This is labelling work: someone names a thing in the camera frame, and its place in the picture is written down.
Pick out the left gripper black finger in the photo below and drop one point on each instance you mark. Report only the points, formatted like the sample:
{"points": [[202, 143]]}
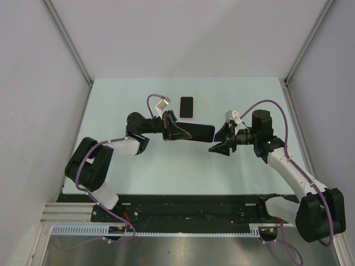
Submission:
{"points": [[170, 116], [177, 131]]}

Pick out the front aluminium rail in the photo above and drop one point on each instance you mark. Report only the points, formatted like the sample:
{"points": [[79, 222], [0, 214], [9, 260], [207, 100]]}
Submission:
{"points": [[67, 213]]}

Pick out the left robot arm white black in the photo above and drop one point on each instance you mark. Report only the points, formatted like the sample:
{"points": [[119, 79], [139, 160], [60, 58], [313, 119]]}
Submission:
{"points": [[90, 162]]}

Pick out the aluminium rail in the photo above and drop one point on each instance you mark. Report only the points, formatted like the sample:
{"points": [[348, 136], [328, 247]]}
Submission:
{"points": [[67, 213], [341, 242]]}

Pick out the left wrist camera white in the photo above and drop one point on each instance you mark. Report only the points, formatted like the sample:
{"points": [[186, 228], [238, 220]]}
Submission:
{"points": [[161, 105]]}

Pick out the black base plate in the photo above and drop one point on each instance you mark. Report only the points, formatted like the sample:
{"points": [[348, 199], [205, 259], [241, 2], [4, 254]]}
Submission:
{"points": [[192, 213]]}

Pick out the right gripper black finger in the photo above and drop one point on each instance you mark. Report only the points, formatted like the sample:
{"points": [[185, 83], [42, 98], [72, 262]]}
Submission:
{"points": [[222, 148], [223, 134]]}

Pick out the aluminium frame post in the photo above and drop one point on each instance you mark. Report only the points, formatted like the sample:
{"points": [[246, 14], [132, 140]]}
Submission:
{"points": [[67, 40], [315, 30]]}

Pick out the right aluminium frame post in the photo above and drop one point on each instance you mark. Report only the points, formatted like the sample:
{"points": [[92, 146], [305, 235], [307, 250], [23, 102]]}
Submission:
{"points": [[315, 30]]}

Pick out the phone in beige case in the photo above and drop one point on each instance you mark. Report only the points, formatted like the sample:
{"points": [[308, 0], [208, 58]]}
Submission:
{"points": [[186, 110]]}

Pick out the left aluminium frame post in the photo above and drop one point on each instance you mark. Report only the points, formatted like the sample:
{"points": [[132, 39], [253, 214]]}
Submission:
{"points": [[67, 40]]}

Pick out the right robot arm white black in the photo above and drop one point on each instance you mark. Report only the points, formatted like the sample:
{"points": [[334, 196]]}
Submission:
{"points": [[319, 212]]}

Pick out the right side aluminium rail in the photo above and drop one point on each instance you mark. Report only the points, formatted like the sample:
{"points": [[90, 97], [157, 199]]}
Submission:
{"points": [[341, 242]]}

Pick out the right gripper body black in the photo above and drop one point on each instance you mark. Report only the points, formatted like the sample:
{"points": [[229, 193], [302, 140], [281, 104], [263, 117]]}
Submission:
{"points": [[241, 137]]}

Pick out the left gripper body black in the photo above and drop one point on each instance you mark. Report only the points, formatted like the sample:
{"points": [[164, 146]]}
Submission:
{"points": [[161, 126]]}

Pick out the grey slotted cable duct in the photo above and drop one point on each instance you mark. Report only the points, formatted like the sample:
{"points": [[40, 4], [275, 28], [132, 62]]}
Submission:
{"points": [[248, 231]]}

